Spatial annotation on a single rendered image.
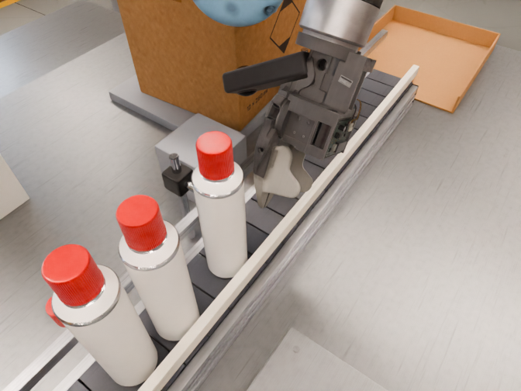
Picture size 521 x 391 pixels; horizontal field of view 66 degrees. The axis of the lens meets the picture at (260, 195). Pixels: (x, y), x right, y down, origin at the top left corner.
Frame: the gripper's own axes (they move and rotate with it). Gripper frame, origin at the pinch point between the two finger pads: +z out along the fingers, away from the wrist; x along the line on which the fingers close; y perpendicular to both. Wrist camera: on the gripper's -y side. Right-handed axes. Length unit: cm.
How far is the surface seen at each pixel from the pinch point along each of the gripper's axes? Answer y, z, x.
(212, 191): 1.4, -4.5, -14.0
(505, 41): 6, -52, 278
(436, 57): 4, -24, 61
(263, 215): -0.2, 4.1, 3.7
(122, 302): 2.3, 3.0, -23.9
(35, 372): -2.8, 12.5, -27.2
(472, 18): -21, -62, 295
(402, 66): -1, -20, 54
